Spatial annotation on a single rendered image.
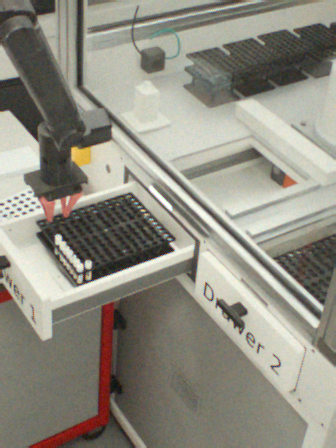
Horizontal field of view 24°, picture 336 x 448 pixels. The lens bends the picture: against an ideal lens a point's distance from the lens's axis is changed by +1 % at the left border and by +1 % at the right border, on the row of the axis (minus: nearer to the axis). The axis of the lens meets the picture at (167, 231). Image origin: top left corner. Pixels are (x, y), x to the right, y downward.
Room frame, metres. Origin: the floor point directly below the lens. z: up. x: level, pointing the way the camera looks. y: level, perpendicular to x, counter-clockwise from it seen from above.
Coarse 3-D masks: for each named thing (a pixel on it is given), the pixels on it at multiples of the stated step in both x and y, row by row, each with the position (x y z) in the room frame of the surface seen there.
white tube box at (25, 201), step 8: (24, 192) 1.46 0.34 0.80; (32, 192) 1.46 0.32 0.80; (0, 200) 1.42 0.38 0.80; (8, 200) 1.43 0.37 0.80; (16, 200) 1.43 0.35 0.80; (24, 200) 1.43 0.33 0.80; (32, 200) 1.43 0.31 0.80; (0, 208) 1.39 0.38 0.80; (8, 208) 1.40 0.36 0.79; (16, 208) 1.40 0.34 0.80; (24, 208) 1.40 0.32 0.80; (32, 208) 1.40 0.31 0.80; (40, 208) 1.41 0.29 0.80; (0, 216) 1.36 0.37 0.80; (16, 216) 1.37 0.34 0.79
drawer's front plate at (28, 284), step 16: (0, 240) 1.13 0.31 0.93; (0, 256) 1.14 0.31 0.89; (16, 256) 1.09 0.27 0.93; (16, 272) 1.07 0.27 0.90; (32, 272) 1.05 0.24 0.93; (16, 288) 1.08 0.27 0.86; (32, 288) 1.02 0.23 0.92; (32, 304) 1.02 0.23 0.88; (48, 304) 0.99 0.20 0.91; (32, 320) 1.02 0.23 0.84; (48, 320) 0.99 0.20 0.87; (48, 336) 0.99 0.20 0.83
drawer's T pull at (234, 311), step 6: (222, 300) 1.04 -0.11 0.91; (222, 306) 1.03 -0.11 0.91; (228, 306) 1.03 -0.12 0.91; (234, 306) 1.03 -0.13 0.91; (240, 306) 1.03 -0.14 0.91; (228, 312) 1.02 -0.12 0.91; (234, 312) 1.02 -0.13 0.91; (240, 312) 1.02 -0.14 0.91; (246, 312) 1.02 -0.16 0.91; (234, 318) 1.00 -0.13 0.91; (240, 318) 1.00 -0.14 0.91; (240, 324) 0.99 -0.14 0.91
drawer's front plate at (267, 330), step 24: (216, 264) 1.12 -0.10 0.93; (216, 288) 1.10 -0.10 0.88; (240, 288) 1.06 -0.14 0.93; (216, 312) 1.10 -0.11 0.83; (264, 312) 1.01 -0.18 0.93; (240, 336) 1.03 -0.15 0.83; (264, 336) 0.99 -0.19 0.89; (288, 336) 0.96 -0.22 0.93; (264, 360) 0.98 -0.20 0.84; (288, 360) 0.93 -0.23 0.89; (288, 384) 0.92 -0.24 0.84
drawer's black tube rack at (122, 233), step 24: (72, 216) 1.26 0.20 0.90; (96, 216) 1.27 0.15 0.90; (120, 216) 1.28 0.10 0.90; (144, 216) 1.28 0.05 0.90; (48, 240) 1.22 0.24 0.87; (72, 240) 1.19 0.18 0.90; (96, 240) 1.19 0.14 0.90; (120, 240) 1.24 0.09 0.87; (144, 240) 1.21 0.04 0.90; (168, 240) 1.21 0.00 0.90; (96, 264) 1.16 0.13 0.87; (120, 264) 1.16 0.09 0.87
